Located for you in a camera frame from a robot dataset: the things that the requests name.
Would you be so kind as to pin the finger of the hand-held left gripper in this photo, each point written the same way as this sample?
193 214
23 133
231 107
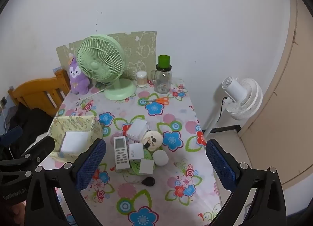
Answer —
36 149
11 134

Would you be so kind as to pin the glass mug jar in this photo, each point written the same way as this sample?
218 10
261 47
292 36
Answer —
162 81

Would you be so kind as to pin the white plain plug charger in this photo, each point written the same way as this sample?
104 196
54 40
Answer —
146 167

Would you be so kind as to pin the round cream compact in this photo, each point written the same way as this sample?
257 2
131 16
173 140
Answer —
156 139

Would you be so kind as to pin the beige wooden door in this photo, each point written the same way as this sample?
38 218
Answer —
281 94

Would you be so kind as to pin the green printed wall board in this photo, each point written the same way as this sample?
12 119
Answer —
144 45

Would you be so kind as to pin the green panda mini speaker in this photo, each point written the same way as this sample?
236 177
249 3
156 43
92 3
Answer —
135 166

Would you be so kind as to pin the white labelled charger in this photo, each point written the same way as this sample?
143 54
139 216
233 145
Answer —
137 152

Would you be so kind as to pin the orange scissors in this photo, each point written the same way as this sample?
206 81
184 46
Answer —
162 100

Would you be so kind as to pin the floral tablecloth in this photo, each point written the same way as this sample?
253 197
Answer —
171 108

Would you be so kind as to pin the white round speaker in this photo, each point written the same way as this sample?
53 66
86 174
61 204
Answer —
161 158

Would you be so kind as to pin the yellow-green fabric storage box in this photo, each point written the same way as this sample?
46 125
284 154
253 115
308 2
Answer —
73 123

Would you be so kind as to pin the blue printed paper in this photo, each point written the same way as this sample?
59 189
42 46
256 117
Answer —
58 69

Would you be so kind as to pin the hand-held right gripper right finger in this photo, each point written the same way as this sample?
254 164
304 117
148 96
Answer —
220 167

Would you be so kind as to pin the cotton swab jar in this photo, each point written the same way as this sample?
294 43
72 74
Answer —
141 80

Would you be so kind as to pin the green plastic cup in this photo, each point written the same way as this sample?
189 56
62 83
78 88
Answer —
163 61

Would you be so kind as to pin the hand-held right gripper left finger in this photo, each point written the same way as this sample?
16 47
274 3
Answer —
90 164

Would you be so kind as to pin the white plastic case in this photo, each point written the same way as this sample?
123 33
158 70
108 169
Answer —
137 128

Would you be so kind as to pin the white remote control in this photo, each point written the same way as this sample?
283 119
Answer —
121 157

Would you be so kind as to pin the black key fob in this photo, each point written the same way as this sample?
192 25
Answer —
149 181

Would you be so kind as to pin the black clothing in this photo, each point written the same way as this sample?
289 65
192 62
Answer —
31 123

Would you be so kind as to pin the green desk fan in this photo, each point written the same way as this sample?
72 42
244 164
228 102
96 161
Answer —
100 65

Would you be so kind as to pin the orange wooden chair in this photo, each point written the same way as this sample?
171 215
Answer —
36 91

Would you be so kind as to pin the purple plush toy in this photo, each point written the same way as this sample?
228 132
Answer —
78 79

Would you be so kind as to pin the white standing fan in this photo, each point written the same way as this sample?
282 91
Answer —
244 101

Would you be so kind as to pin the white flat box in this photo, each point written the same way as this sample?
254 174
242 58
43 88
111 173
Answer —
75 141

